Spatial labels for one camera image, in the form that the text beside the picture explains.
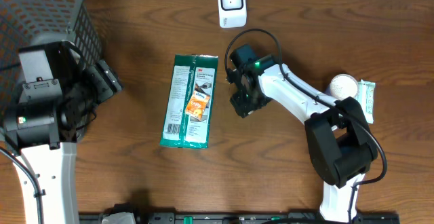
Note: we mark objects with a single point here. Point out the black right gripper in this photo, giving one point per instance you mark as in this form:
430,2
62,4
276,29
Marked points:
243,106

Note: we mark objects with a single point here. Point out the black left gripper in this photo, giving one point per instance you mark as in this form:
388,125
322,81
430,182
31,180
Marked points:
106,84

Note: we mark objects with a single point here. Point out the orange Kleenex tissue pack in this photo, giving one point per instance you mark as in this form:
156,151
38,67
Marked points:
197,104

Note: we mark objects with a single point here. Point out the green white gloves package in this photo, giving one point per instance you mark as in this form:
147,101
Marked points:
190,72

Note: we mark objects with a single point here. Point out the white cotton swab tub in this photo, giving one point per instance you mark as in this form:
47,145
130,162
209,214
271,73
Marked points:
343,86

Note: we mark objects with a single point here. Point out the mint green wipes pack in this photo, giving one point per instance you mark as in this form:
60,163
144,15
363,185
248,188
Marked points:
365,97

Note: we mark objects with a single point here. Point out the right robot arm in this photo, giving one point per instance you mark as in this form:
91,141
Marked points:
340,144

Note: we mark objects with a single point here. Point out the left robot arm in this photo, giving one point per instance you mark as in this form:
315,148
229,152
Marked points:
41,129

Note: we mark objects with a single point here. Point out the white barcode scanner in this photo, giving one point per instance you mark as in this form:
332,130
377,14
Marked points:
232,13

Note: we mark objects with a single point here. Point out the grey plastic mesh basket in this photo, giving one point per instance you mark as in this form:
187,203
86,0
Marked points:
35,22

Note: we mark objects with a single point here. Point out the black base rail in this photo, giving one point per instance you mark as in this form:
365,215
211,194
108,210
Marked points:
173,218

